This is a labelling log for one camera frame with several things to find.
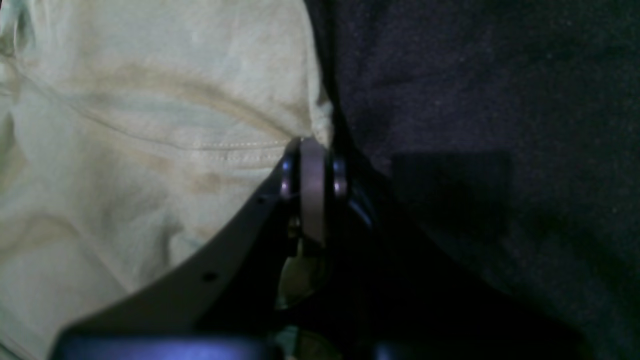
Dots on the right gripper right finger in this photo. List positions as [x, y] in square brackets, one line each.
[395, 294]

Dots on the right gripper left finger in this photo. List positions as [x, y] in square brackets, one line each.
[219, 304]

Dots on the olive green T-shirt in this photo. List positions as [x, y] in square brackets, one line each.
[131, 132]

